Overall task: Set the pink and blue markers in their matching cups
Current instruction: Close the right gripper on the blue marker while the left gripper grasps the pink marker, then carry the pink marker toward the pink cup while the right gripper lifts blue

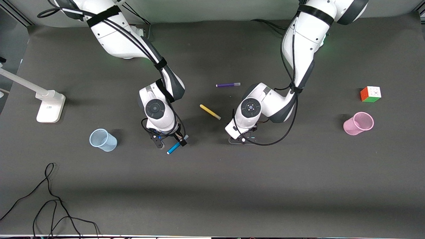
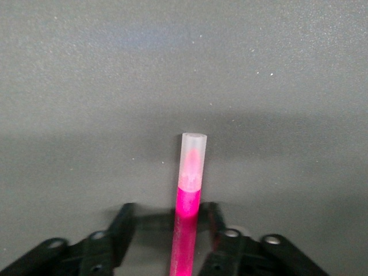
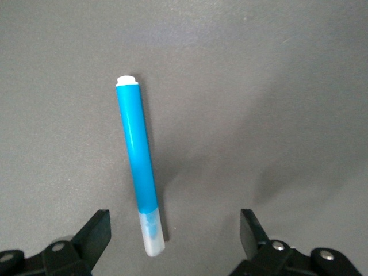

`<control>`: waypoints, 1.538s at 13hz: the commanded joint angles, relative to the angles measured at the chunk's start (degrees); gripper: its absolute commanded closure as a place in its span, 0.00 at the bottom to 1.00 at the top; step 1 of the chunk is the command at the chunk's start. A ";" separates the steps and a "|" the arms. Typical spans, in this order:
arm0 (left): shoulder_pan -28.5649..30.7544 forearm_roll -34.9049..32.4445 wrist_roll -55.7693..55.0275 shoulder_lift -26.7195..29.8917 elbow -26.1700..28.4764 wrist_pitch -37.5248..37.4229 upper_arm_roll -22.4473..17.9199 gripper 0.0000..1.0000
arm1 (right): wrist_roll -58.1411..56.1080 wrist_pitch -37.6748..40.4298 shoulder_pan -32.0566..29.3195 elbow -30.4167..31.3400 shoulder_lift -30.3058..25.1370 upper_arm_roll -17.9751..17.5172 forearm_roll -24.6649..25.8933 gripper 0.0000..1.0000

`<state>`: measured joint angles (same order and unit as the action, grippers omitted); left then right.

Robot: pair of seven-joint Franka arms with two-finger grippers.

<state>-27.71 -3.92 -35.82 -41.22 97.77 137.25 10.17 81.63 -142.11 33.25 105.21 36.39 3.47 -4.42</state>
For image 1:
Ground blue marker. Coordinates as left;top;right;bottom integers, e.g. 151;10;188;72
167;134;189;155

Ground yellow marker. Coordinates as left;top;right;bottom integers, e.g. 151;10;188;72
200;104;221;120

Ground dark grey table mat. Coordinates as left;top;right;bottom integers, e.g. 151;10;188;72
0;12;425;237

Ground translucent blue cup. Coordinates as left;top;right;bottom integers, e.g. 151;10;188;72
89;128;118;152

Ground translucent pink cup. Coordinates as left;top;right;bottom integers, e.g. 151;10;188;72
343;112;375;136

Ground white stand with base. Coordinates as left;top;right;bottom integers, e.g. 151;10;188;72
0;68;66;123

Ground colourful puzzle cube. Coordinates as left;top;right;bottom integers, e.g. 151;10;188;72
360;86;382;103

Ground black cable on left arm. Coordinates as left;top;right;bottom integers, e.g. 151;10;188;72
232;13;299;146

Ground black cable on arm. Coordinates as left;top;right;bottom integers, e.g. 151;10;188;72
232;13;299;146
37;0;186;140

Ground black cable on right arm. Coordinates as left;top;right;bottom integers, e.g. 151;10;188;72
37;0;186;140

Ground black left arm base cables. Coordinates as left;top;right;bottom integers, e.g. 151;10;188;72
251;19;287;35

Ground black arm base cables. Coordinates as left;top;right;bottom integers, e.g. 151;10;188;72
125;3;151;42
251;19;287;35

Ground black right arm base cables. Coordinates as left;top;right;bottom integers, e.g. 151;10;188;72
125;3;151;42

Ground thin black loose cable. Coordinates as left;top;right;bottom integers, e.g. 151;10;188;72
33;199;101;239
0;163;82;239

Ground dark metal rail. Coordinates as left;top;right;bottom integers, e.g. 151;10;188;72
0;0;34;26

